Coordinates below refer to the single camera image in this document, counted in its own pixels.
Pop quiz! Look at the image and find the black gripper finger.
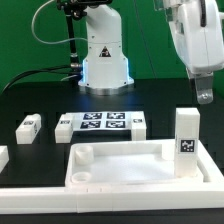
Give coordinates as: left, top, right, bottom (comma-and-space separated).
195, 73, 213, 104

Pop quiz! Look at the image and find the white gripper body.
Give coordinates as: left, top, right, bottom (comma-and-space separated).
166, 0, 224, 78

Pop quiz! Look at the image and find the white desk top tray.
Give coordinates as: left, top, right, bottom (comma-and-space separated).
65, 139, 224, 188

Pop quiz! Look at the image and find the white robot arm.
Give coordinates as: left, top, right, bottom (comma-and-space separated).
79, 0, 224, 104

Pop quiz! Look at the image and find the fiducial marker sheet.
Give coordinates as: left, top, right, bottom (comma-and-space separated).
73, 111, 131, 131

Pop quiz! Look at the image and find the white block at left edge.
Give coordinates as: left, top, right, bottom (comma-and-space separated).
0, 146, 9, 173

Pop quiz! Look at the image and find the black camera pole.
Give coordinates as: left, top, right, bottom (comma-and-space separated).
56, 0, 113, 69

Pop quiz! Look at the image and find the grey cable loop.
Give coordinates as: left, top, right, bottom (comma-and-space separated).
31, 0, 89, 46

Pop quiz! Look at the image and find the black cable bundle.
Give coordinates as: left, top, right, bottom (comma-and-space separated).
1, 65, 83, 93

